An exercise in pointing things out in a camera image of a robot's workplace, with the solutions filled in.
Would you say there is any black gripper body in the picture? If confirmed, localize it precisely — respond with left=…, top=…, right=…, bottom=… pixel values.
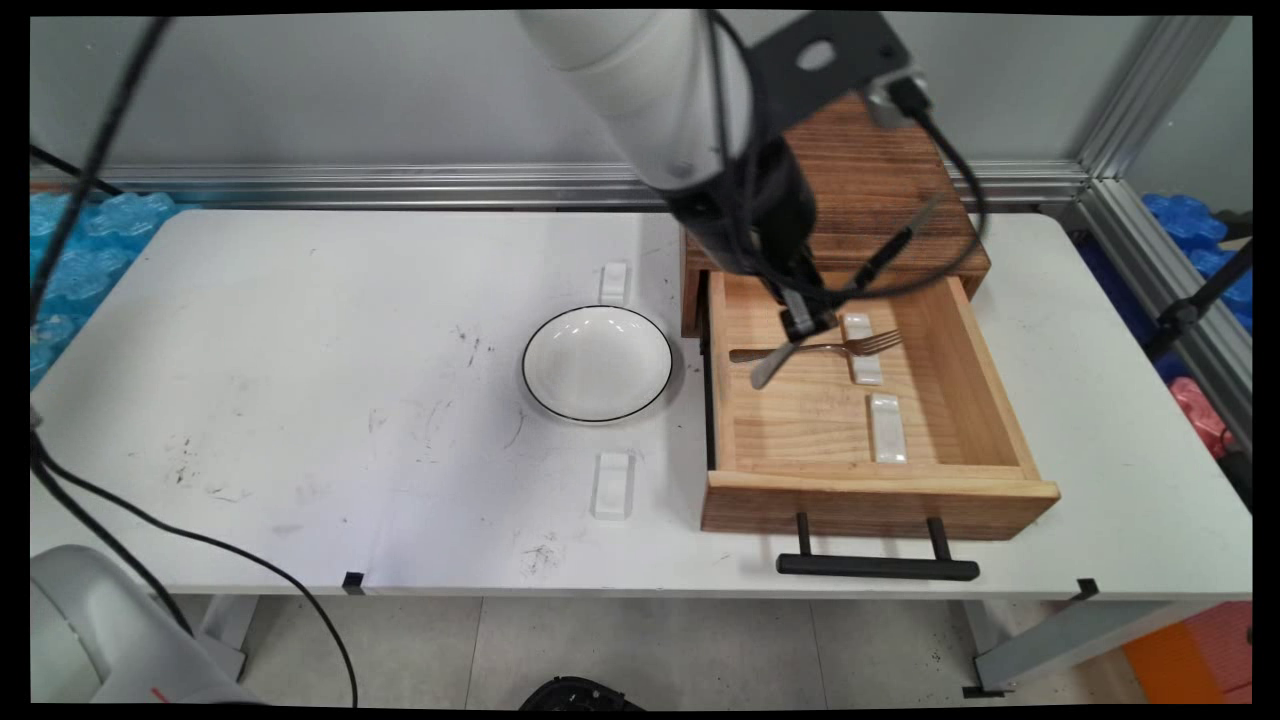
left=665, top=138, right=833, bottom=313

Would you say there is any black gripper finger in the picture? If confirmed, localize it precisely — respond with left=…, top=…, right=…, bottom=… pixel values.
left=806, top=283, right=842, bottom=337
left=777, top=285, right=813, bottom=343

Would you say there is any silver fork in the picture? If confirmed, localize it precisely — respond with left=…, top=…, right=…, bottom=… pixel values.
left=728, top=329, right=906, bottom=366

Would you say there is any silver table knife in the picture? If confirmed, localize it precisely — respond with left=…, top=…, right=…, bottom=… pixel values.
left=749, top=194, right=947, bottom=392

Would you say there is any light wooden drawer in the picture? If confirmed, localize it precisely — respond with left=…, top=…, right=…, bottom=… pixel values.
left=700, top=268, right=1063, bottom=543

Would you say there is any dark wooden cabinet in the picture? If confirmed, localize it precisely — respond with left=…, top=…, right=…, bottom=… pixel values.
left=680, top=92, right=992, bottom=339

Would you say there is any white plate with black rim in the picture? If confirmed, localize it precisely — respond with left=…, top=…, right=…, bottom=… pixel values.
left=520, top=305, right=674, bottom=424

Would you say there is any black tripod stand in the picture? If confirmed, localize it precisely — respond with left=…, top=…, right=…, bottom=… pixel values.
left=1143, top=210, right=1253, bottom=361

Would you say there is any blue bubble wrap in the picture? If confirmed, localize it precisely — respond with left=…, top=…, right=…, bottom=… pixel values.
left=30, top=190, right=183, bottom=389
left=1140, top=192, right=1253, bottom=336

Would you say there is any pink bubble wrap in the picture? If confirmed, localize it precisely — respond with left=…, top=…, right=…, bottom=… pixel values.
left=1168, top=376, right=1236, bottom=461

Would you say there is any grey metal table leg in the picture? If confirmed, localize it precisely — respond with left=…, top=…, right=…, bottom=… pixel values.
left=962, top=598, right=1231, bottom=699
left=195, top=596, right=261, bottom=683

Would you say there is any black round floor object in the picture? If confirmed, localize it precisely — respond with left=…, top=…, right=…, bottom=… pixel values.
left=518, top=676, right=646, bottom=711

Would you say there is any orange box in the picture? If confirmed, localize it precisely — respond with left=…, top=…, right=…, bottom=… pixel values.
left=1122, top=600, right=1253, bottom=706

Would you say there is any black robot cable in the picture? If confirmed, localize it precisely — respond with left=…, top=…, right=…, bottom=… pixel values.
left=30, top=12, right=991, bottom=706

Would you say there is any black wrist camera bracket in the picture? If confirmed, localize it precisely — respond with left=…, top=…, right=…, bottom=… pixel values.
left=745, top=12, right=933, bottom=131

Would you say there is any black drawer handle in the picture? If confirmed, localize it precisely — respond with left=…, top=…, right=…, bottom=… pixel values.
left=777, top=514, right=983, bottom=583

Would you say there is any short aluminium frame rail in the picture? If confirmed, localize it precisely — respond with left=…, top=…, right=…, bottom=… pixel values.
left=1075, top=178, right=1253, bottom=451

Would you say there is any long aluminium frame rail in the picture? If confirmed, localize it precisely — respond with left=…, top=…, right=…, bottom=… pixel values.
left=30, top=160, right=1091, bottom=213

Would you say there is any upright aluminium frame post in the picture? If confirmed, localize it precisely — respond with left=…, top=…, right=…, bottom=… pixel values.
left=1075, top=15, right=1216, bottom=181

